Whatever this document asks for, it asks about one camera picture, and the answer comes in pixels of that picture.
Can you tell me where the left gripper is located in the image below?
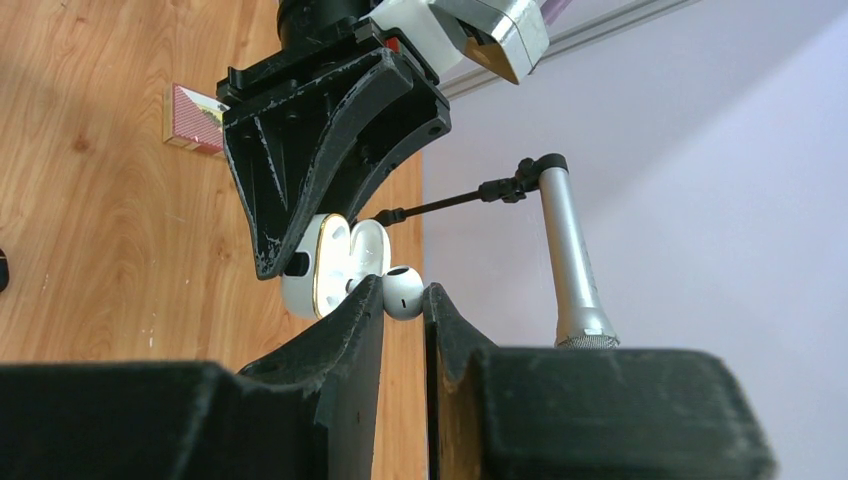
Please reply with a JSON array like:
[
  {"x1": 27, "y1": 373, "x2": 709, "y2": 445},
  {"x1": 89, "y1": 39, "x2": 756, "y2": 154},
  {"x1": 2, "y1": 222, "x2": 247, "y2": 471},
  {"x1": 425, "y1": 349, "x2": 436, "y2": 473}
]
[{"x1": 216, "y1": 18, "x2": 451, "y2": 280}]

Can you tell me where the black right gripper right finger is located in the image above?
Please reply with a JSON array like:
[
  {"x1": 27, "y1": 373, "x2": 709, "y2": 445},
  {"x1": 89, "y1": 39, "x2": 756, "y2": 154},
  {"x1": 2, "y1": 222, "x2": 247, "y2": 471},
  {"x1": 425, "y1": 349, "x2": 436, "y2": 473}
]
[{"x1": 423, "y1": 283, "x2": 777, "y2": 479}]

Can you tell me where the silver microphone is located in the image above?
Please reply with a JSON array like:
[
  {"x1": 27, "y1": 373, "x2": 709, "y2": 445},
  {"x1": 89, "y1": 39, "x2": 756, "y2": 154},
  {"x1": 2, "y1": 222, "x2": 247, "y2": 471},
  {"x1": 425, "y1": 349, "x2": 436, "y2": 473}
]
[{"x1": 537, "y1": 154, "x2": 619, "y2": 349}]

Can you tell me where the white earbud charging case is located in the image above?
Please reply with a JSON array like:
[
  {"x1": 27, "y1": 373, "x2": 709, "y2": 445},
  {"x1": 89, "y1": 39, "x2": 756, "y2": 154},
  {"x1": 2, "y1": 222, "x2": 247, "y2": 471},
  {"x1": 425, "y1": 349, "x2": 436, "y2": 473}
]
[{"x1": 281, "y1": 214, "x2": 391, "y2": 321}]

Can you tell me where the black earbud charging case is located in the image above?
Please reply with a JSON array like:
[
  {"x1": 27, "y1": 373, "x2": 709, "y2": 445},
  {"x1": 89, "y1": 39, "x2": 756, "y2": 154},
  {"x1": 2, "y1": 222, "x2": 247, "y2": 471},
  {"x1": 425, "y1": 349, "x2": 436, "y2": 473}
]
[{"x1": 0, "y1": 250, "x2": 10, "y2": 292}]

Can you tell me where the white earbud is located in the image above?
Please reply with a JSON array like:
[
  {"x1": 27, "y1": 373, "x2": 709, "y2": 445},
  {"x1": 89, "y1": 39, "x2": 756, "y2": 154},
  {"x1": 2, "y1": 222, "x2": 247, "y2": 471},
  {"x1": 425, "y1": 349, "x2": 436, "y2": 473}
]
[{"x1": 343, "y1": 265, "x2": 424, "y2": 321}]

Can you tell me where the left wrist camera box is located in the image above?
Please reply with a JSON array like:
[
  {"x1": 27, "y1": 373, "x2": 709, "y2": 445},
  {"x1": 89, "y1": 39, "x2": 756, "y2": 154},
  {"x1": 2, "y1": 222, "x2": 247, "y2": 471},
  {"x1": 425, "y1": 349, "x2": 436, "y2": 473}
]
[{"x1": 367, "y1": 0, "x2": 551, "y2": 86}]

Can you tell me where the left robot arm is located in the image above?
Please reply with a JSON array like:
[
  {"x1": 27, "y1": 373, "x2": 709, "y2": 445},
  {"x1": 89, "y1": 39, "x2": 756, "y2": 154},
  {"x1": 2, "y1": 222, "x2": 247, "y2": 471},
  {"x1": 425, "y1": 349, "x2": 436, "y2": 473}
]
[{"x1": 1, "y1": 1, "x2": 449, "y2": 479}]

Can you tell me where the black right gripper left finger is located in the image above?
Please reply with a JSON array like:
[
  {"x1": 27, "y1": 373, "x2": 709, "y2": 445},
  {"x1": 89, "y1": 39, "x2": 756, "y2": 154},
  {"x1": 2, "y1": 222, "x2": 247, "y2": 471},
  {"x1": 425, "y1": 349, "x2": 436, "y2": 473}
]
[{"x1": 1, "y1": 276, "x2": 384, "y2": 479}]

